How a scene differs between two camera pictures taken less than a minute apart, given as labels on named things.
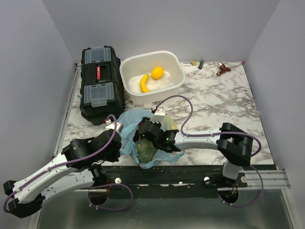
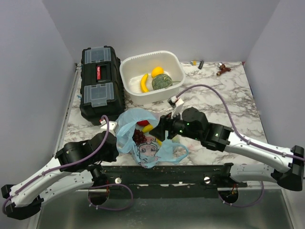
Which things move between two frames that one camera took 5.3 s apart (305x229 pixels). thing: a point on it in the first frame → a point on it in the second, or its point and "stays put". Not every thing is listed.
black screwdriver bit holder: [200, 65] stays put
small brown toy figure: [223, 68] stays put
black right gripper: [146, 119] → [166, 123]
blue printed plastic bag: [127, 124] stays put
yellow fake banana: [143, 83] stays put
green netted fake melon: [146, 150] → [161, 81]
